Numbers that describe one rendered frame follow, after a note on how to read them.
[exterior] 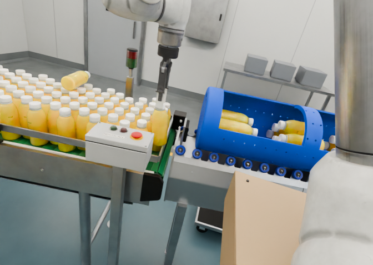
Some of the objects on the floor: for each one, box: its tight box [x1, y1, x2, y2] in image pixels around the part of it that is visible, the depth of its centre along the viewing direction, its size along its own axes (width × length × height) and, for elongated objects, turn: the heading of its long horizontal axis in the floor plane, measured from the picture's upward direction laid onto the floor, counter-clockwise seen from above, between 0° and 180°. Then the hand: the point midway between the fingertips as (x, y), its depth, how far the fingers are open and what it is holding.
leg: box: [163, 203, 188, 265], centre depth 128 cm, size 6×6×63 cm
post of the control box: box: [108, 166, 126, 265], centre depth 99 cm, size 4×4×100 cm
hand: (161, 98), depth 87 cm, fingers closed on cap, 4 cm apart
